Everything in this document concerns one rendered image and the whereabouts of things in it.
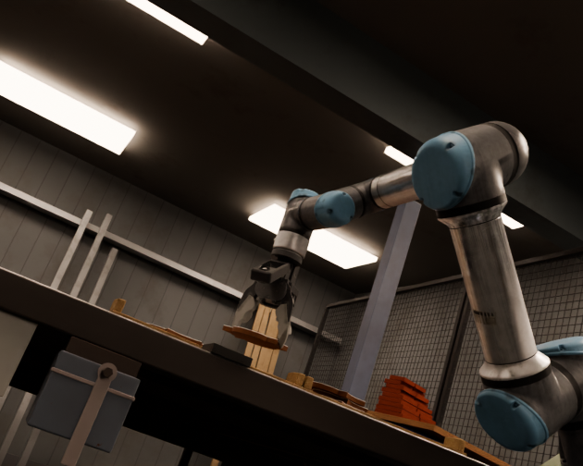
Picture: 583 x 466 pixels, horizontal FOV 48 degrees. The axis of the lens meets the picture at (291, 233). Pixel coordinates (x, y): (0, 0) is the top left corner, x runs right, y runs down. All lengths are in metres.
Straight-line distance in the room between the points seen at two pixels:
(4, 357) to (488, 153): 0.82
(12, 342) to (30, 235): 5.92
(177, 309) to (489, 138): 6.28
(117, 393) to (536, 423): 0.66
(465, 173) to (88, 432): 0.70
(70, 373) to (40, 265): 5.91
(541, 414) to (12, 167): 6.45
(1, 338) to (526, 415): 0.83
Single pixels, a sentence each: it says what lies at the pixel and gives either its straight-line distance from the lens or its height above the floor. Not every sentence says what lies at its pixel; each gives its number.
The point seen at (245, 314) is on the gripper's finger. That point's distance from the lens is 1.43.
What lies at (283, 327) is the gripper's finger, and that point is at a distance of 1.39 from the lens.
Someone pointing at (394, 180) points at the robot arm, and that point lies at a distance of 1.37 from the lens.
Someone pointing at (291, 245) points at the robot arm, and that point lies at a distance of 1.43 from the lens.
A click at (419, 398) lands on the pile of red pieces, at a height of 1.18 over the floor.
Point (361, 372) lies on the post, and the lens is 3.50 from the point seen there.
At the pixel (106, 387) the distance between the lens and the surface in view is 1.10.
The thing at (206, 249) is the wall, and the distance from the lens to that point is 7.39.
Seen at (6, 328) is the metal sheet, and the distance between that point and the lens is 1.13.
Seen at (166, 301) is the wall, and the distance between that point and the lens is 7.19.
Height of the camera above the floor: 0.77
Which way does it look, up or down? 19 degrees up
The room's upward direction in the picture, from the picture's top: 20 degrees clockwise
